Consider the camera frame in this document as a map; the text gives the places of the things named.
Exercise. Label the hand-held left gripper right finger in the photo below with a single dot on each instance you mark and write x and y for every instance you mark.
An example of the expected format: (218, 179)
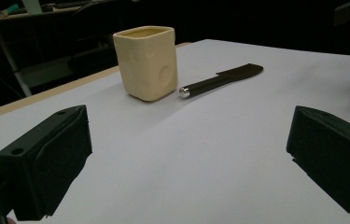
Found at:
(334, 158)

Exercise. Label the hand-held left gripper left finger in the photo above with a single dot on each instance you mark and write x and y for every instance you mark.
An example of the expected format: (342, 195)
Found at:
(48, 161)

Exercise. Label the cream square ceramic cup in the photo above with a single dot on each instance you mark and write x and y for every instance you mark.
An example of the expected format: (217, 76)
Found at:
(147, 65)

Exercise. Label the white desk leg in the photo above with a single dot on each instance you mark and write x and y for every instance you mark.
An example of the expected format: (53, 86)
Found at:
(15, 68)

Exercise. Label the black chair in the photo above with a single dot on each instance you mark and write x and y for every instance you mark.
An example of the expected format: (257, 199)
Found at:
(95, 37)

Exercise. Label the white table cover sheet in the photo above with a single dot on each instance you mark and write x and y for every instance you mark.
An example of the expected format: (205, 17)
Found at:
(194, 155)

